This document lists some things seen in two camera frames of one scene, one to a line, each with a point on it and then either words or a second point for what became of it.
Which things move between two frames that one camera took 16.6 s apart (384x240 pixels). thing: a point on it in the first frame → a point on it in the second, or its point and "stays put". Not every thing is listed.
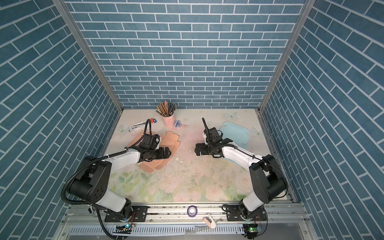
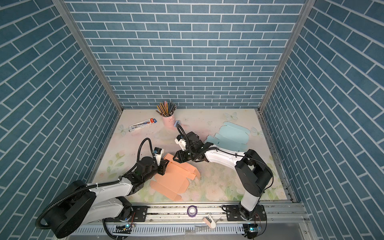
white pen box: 141,125 stays put
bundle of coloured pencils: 166,108 stays put
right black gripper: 203,151 → 180,156
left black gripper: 161,154 → 163,167
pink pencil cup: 169,121 stays put
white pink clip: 209,221 stays put
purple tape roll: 195,207 stays put
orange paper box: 170,140 → 174,180
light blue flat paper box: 236,133 stays put
